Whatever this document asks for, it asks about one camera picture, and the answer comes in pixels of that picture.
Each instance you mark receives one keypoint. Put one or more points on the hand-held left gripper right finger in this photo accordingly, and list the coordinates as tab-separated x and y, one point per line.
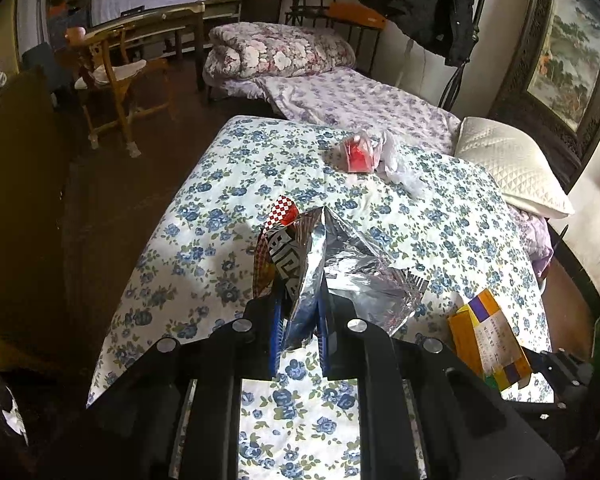
324	335

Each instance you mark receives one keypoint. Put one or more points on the white quilted pillow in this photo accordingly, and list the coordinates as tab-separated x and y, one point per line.
510	165

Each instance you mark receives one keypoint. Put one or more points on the long wooden desk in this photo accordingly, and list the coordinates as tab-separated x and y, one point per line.
170	17

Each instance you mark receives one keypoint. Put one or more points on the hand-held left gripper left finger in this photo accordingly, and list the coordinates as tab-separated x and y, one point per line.
275	332

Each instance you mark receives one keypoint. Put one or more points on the dark framed painting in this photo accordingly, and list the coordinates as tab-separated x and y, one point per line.
565	60

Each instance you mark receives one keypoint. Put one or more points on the folded purple blanket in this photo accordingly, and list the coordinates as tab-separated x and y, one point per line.
535	240

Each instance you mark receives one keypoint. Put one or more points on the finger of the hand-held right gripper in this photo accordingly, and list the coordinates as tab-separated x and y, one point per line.
560	367

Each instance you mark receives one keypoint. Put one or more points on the rolled floral quilt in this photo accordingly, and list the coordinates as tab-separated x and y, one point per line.
280	50

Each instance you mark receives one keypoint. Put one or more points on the orange tray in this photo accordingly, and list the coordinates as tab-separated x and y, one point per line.
357	16

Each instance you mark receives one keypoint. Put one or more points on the white plastic bag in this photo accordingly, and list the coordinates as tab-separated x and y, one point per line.
397	165

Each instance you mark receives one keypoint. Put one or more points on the purple floral bedsheet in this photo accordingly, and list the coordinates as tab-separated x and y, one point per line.
360	100

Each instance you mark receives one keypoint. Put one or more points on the yellow cardboard box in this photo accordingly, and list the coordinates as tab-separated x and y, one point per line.
480	330

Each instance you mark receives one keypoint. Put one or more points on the foil snack bag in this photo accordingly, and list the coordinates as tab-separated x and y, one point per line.
350	270

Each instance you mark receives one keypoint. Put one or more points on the black jacket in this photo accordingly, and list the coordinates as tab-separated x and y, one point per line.
420	0

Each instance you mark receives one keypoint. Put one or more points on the wooden chair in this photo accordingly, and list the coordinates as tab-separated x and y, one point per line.
112	75

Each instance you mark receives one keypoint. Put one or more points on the clear-wrapped red packet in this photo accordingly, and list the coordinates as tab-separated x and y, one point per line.
359	155

